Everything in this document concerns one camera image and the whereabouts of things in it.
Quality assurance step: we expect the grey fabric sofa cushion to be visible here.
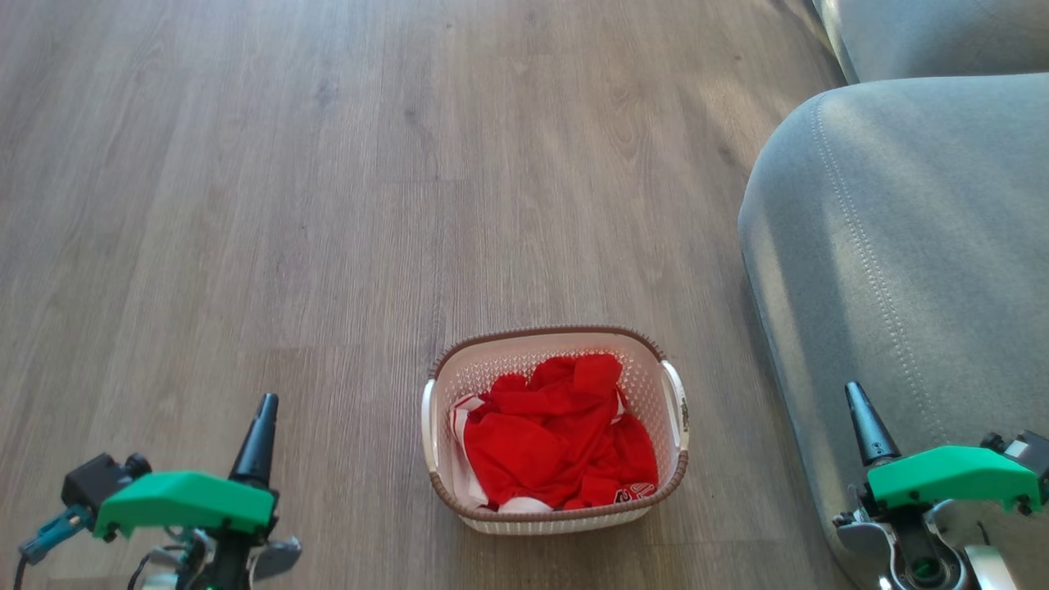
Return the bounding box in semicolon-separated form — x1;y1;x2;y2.
813;0;1049;84

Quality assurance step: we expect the white plastic laundry basket brown rim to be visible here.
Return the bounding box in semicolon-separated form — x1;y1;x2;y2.
421;325;691;537

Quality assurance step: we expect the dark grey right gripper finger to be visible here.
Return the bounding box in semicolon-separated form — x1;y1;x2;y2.
844;381;901;469

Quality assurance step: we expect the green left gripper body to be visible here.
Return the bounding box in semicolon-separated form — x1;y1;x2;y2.
92;470;277;542

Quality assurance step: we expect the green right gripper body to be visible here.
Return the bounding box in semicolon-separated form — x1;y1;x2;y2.
865;445;1044;516

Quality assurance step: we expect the teal cable connector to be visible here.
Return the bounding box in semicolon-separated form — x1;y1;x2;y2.
18;505;96;567

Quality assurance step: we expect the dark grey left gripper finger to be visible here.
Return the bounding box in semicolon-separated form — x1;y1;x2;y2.
228;393;280;488

